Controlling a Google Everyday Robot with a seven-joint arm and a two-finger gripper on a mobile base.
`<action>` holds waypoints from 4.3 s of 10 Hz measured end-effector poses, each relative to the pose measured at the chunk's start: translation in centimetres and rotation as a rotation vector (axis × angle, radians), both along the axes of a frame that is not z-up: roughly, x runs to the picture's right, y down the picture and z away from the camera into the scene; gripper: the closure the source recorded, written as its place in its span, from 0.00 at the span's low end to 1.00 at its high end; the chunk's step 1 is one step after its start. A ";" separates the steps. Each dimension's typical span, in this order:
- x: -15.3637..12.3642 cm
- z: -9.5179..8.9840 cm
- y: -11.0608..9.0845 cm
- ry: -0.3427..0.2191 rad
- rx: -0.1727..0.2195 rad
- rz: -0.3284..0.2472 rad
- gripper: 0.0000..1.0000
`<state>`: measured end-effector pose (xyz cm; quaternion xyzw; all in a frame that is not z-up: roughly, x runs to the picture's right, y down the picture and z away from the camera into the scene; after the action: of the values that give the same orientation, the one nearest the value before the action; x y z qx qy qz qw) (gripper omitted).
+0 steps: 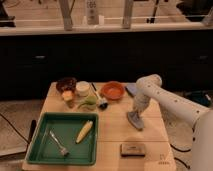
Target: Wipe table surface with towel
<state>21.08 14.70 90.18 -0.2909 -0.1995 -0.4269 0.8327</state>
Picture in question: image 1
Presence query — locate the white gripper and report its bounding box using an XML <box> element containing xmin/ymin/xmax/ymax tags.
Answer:
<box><xmin>133</xmin><ymin>95</ymin><xmax>150</xmax><ymax>114</ymax></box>

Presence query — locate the yellow orange toy food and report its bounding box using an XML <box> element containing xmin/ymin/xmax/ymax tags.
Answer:
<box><xmin>62</xmin><ymin>91</ymin><xmax>74</xmax><ymax>108</ymax></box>

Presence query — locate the white remote control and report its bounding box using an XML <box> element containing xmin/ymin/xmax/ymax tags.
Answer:
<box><xmin>86</xmin><ymin>0</ymin><xmax>99</xmax><ymax>25</ymax></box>

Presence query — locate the white cup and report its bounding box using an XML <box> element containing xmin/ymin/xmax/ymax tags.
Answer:
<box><xmin>76</xmin><ymin>81</ymin><xmax>90</xmax><ymax>97</ymax></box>

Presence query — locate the silver metal fork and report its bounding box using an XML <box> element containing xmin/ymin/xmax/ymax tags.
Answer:
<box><xmin>49</xmin><ymin>131</ymin><xmax>69</xmax><ymax>156</ymax></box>

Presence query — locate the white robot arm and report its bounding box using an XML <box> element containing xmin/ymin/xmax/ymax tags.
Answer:
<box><xmin>133</xmin><ymin>74</ymin><xmax>213</xmax><ymax>171</ymax></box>

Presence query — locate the black cable on floor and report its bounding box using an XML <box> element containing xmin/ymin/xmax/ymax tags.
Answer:
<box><xmin>0</xmin><ymin>113</ymin><xmax>31</xmax><ymax>145</ymax></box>

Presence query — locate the blue cloth piece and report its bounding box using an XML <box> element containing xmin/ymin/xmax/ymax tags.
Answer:
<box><xmin>125</xmin><ymin>83</ymin><xmax>137</xmax><ymax>97</ymax></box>

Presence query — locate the brown rectangular sponge block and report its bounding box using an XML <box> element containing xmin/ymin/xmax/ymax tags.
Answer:
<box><xmin>120</xmin><ymin>143</ymin><xmax>146</xmax><ymax>157</ymax></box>

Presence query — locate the orange bowl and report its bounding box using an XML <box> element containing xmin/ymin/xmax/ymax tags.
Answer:
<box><xmin>100</xmin><ymin>81</ymin><xmax>125</xmax><ymax>100</ymax></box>

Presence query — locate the dark brown bowl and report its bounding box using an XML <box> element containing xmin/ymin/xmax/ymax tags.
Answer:
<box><xmin>56</xmin><ymin>77</ymin><xmax>77</xmax><ymax>93</ymax></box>

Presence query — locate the green plastic tray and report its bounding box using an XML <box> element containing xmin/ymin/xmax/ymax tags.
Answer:
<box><xmin>27</xmin><ymin>113</ymin><xmax>98</xmax><ymax>166</ymax></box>

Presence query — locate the yellow corn cob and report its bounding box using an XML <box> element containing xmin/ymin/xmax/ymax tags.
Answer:
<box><xmin>76</xmin><ymin>121</ymin><xmax>93</xmax><ymax>143</ymax></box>

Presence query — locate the green plastic scoop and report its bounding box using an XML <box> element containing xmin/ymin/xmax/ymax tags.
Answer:
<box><xmin>78</xmin><ymin>96</ymin><xmax>97</xmax><ymax>110</ymax></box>

